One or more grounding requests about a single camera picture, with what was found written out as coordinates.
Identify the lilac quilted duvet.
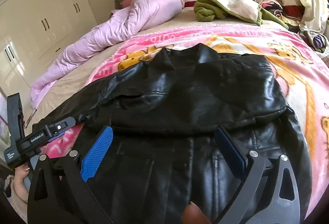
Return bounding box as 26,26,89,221
31,0,184,109

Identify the cream built-in wardrobe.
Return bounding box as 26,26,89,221
1,0,96,103

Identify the green and cream blanket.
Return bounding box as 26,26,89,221
193,0,288,29

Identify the person's left hand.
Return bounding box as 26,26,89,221
13,164,30,203

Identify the pink cartoon fleece blanket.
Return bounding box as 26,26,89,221
41,24,329,219

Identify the black leather jacket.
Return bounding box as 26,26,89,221
32,44,312,223

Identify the person's right hand thumb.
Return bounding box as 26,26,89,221
182,201,211,224

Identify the cream curtain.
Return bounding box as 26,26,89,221
299,0,328,34

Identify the patterned cloth bundle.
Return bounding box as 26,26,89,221
303,30,328,53

